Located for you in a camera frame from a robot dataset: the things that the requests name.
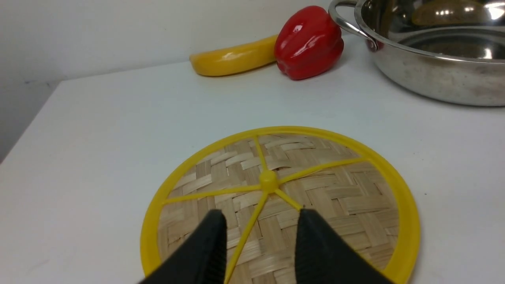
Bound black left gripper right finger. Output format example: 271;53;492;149
295;209;392;284

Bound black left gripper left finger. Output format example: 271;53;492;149
140;209;227;284

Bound woven bamboo lid yellow rim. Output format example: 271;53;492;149
140;126;421;284

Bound yellow banana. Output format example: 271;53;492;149
189;35;278;77

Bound red bell pepper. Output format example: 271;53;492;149
274;6;344;80

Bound stainless steel two-handled pot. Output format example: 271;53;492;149
328;0;505;107

